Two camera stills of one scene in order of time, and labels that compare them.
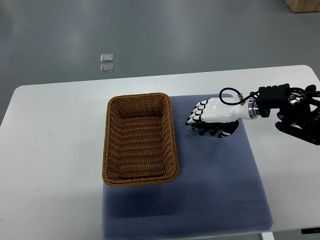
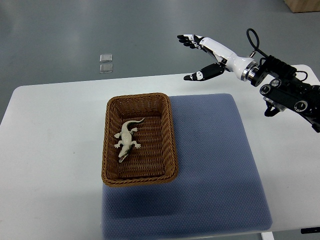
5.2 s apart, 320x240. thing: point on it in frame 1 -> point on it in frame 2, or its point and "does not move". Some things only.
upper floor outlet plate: (106, 57) does not move
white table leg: (267, 236) does not move
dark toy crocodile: (215, 128) -> (126, 140)
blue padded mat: (218, 190) does not move
